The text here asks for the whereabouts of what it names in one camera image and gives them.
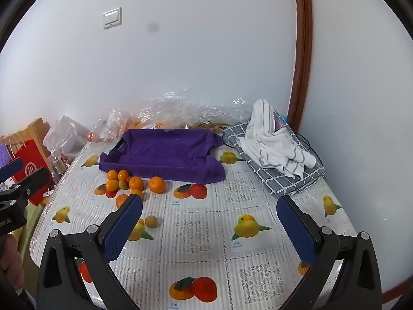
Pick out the purple towel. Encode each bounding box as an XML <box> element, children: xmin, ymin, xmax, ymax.
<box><xmin>98</xmin><ymin>128</ymin><xmax>226</xmax><ymax>184</ymax></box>

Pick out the brown wooden door frame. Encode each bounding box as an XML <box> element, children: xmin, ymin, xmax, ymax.
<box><xmin>287</xmin><ymin>0</ymin><xmax>313</xmax><ymax>127</ymax></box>

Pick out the clear bag of oranges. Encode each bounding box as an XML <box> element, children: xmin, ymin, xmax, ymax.
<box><xmin>93</xmin><ymin>108</ymin><xmax>170</xmax><ymax>143</ymax></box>

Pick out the brown nuts pile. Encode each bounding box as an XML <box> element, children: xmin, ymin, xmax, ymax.
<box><xmin>185</xmin><ymin>120</ymin><xmax>231</xmax><ymax>134</ymax></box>

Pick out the white plastic bag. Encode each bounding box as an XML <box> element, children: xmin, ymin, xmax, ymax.
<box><xmin>43</xmin><ymin>115</ymin><xmax>89</xmax><ymax>157</ymax></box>

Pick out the person's left hand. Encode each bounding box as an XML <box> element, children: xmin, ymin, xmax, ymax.
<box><xmin>0</xmin><ymin>232</ymin><xmax>25</xmax><ymax>290</ymax></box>

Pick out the yellow green cloth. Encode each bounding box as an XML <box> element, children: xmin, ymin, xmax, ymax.
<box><xmin>14</xmin><ymin>200</ymin><xmax>44</xmax><ymax>267</ymax></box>

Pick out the pink packet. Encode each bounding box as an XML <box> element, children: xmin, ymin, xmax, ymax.
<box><xmin>273</xmin><ymin>110</ymin><xmax>289</xmax><ymax>134</ymax></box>

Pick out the crumpled clear plastic bag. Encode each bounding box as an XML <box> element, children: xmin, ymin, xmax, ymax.
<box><xmin>139</xmin><ymin>91</ymin><xmax>255</xmax><ymax>133</ymax></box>

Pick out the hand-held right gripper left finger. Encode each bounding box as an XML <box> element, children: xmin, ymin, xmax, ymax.
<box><xmin>37</xmin><ymin>194</ymin><xmax>143</xmax><ymax>310</ymax></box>

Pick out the large orange mandarin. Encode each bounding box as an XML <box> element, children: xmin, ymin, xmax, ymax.
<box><xmin>148</xmin><ymin>176</ymin><xmax>166</xmax><ymax>194</ymax></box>

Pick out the purple woven bag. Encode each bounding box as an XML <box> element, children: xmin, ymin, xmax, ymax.
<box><xmin>0</xmin><ymin>142</ymin><xmax>17</xmax><ymax>168</ymax></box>

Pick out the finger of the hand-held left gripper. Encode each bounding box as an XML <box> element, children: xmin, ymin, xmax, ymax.
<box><xmin>0</xmin><ymin>158</ymin><xmax>24</xmax><ymax>181</ymax></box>
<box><xmin>0</xmin><ymin>167</ymin><xmax>54</xmax><ymax>212</ymax></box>

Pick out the white light switch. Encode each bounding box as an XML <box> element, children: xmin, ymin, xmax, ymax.
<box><xmin>103</xmin><ymin>7</ymin><xmax>123</xmax><ymax>30</ymax></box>

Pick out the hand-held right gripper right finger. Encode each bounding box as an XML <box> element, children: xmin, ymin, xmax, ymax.
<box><xmin>276</xmin><ymin>195</ymin><xmax>384</xmax><ymax>310</ymax></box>

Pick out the red paper bag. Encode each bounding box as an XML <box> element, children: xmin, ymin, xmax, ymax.
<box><xmin>12</xmin><ymin>139</ymin><xmax>54</xmax><ymax>206</ymax></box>

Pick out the white striped towel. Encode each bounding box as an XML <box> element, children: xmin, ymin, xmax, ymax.
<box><xmin>237</xmin><ymin>99</ymin><xmax>317</xmax><ymax>179</ymax></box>

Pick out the wooden chair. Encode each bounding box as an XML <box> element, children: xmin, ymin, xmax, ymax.
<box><xmin>18</xmin><ymin>118</ymin><xmax>51</xmax><ymax>157</ymax></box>

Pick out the clear bottle white cap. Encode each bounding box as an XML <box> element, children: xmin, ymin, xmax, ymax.
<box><xmin>52</xmin><ymin>155</ymin><xmax>67</xmax><ymax>175</ymax></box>

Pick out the grey plaid cloth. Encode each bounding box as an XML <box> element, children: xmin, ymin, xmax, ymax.
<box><xmin>222</xmin><ymin>121</ymin><xmax>326</xmax><ymax>198</ymax></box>

